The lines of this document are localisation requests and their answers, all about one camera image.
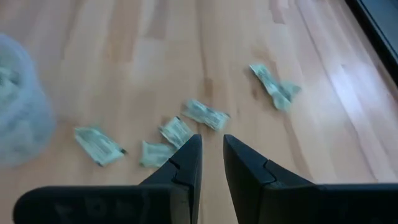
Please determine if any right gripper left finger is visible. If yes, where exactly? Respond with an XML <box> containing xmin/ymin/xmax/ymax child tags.
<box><xmin>12</xmin><ymin>133</ymin><xmax>203</xmax><ymax>224</ymax></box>

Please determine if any black metal table frame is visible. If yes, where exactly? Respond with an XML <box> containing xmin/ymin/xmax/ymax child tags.
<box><xmin>344</xmin><ymin>0</ymin><xmax>398</xmax><ymax>85</ymax></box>

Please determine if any clear plastic cup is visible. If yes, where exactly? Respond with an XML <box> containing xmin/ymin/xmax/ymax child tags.
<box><xmin>0</xmin><ymin>32</ymin><xmax>57</xmax><ymax>167</ymax></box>

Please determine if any green white sweetener packet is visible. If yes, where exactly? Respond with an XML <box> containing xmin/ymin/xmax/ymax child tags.
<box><xmin>139</xmin><ymin>139</ymin><xmax>178</xmax><ymax>169</ymax></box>
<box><xmin>73</xmin><ymin>126</ymin><xmax>127</xmax><ymax>168</ymax></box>
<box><xmin>272</xmin><ymin>80</ymin><xmax>302</xmax><ymax>112</ymax></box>
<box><xmin>158</xmin><ymin>116</ymin><xmax>195</xmax><ymax>150</ymax></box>
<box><xmin>181</xmin><ymin>98</ymin><xmax>231</xmax><ymax>131</ymax></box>
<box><xmin>248</xmin><ymin>63</ymin><xmax>284</xmax><ymax>100</ymax></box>

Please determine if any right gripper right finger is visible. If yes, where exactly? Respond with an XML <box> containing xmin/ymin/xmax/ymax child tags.
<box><xmin>223</xmin><ymin>133</ymin><xmax>398</xmax><ymax>224</ymax></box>

